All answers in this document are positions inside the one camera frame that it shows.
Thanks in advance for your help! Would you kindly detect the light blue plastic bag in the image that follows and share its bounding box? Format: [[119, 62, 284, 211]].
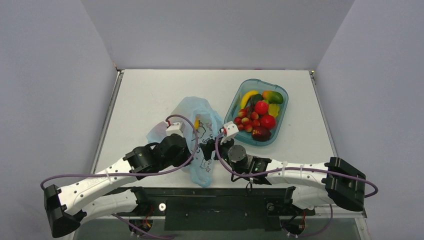
[[168, 96, 223, 188]]

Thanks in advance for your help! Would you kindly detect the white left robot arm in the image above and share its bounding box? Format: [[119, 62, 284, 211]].
[[40, 133, 197, 238]]

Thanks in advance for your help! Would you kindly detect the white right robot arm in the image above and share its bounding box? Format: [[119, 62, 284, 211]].
[[199, 139, 366, 214]]

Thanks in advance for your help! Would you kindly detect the yellow fake lemon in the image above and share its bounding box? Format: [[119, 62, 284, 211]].
[[194, 119, 199, 130]]

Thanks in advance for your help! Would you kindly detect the fake cherry bunch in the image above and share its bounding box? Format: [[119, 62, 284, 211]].
[[233, 108, 260, 133]]

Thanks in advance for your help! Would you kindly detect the dark red fake fruit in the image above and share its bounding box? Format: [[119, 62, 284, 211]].
[[251, 126, 272, 142]]

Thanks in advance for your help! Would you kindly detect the yellow fake banana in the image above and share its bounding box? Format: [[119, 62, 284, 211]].
[[239, 90, 259, 109]]

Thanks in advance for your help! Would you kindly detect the red fake apple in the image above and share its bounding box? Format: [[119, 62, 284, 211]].
[[259, 114, 276, 130]]

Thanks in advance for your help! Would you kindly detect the red fake strawberry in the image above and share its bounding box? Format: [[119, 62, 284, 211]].
[[254, 100, 269, 116]]

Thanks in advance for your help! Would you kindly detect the yellow fake starfruit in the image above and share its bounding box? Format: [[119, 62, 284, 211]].
[[267, 103, 280, 119]]

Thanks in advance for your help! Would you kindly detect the green orange fake mango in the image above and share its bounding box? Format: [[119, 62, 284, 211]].
[[262, 90, 284, 105]]

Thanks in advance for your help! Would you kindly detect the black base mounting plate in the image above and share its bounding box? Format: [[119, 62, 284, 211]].
[[118, 187, 318, 232]]

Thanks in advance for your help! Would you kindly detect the teal plastic fruit tray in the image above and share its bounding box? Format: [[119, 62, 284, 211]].
[[224, 78, 289, 147]]

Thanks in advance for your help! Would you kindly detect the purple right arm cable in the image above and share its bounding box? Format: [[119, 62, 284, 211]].
[[214, 132, 379, 199]]

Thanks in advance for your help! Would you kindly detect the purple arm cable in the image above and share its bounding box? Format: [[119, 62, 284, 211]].
[[214, 132, 379, 199], [40, 114, 200, 191]]

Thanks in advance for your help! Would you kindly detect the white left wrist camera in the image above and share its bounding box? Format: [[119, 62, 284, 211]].
[[165, 121, 185, 137]]

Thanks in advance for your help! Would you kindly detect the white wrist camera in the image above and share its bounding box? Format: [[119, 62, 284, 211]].
[[220, 121, 239, 145], [165, 121, 185, 137]]

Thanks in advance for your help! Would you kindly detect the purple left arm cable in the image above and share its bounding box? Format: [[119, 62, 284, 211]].
[[40, 114, 200, 191]]

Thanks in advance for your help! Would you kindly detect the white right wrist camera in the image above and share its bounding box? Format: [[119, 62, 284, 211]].
[[220, 121, 239, 145]]

